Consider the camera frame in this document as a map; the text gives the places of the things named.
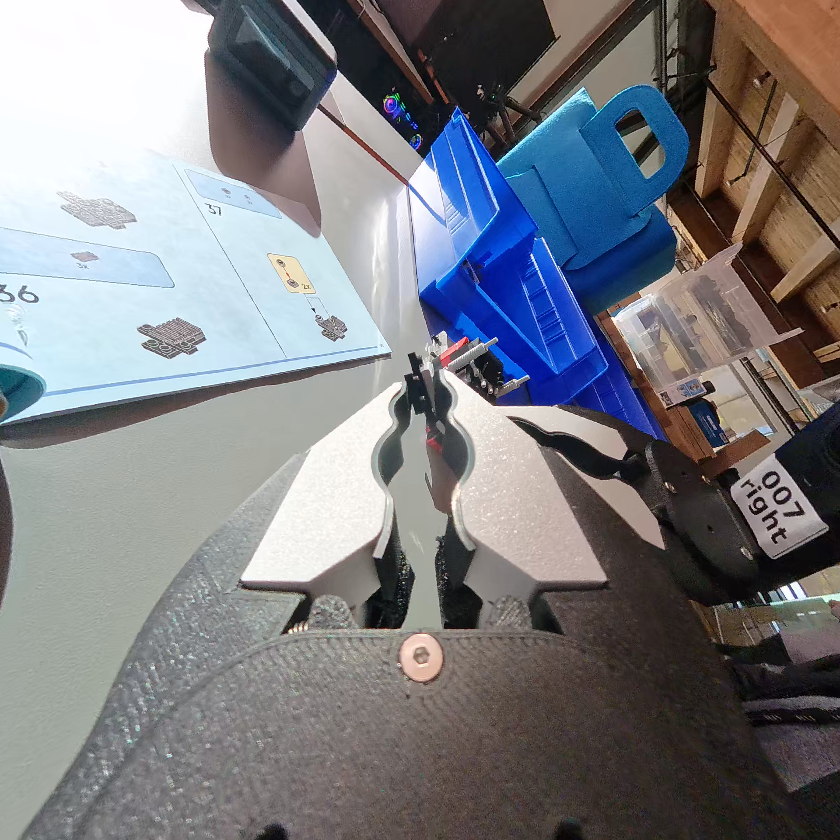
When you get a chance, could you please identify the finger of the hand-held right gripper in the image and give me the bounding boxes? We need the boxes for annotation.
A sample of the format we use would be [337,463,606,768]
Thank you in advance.
[508,404,649,479]
[554,453,665,547]

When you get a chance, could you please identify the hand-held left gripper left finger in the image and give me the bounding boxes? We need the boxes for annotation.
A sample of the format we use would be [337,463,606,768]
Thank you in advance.
[239,381,416,627]

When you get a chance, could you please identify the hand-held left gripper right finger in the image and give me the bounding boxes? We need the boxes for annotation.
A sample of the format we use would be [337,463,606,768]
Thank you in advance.
[430,374,608,627]

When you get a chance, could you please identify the toy brick truck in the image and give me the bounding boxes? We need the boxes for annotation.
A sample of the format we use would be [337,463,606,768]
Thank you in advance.
[423,331,532,455]

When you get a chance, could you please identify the black brick assembly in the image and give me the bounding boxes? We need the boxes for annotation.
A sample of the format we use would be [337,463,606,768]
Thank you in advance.
[403,352,439,424]

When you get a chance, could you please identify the blue plastic bin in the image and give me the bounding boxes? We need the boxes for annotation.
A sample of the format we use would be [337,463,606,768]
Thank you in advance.
[407,107,609,409]
[577,364,665,439]

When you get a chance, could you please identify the small blue printed box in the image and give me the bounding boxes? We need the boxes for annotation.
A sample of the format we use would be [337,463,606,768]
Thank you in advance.
[658,378,716,409]

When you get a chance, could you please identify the clear plastic storage box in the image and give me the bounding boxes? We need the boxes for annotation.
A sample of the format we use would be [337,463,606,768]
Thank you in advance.
[616,241,805,396]

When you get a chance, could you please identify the black jacket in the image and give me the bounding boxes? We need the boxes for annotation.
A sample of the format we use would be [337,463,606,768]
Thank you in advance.
[718,640,840,713]

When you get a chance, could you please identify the blue felt bag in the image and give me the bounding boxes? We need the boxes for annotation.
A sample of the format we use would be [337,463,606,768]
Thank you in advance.
[495,84,691,315]

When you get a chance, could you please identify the light blue instruction booklet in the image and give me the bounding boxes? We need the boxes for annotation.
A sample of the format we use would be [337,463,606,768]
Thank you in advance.
[0,141,393,427]

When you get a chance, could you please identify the computer tower glowing fans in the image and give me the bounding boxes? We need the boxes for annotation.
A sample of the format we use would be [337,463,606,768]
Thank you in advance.
[382,92,425,153]

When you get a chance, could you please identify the grey cube-shaped device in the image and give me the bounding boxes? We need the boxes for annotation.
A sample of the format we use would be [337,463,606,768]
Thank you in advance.
[209,0,340,132]

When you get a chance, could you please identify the black patterned cord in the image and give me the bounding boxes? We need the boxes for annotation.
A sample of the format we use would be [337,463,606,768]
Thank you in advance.
[748,709,840,726]

